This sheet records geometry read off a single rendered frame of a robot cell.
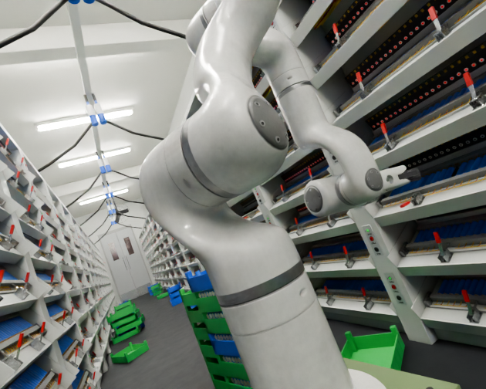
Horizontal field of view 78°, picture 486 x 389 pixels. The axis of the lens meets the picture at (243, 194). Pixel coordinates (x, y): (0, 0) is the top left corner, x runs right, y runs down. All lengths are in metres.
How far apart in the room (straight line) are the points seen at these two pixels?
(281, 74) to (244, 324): 0.55
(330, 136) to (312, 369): 0.44
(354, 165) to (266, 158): 0.33
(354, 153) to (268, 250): 0.35
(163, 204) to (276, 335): 0.21
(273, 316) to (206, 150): 0.20
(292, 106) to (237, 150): 0.41
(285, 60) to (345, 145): 0.25
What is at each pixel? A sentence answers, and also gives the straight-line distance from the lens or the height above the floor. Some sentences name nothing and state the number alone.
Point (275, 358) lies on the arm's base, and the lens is 0.37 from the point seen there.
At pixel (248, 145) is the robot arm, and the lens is 0.32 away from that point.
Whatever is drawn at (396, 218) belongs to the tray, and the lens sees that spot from 1.15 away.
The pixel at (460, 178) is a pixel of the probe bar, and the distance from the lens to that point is 1.04.
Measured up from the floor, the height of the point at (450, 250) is 0.32.
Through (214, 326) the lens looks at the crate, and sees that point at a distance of 1.17.
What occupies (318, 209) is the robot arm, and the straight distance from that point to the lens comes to 0.67.
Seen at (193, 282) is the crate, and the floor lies 0.52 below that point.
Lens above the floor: 0.62
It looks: 6 degrees up
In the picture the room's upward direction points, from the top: 23 degrees counter-clockwise
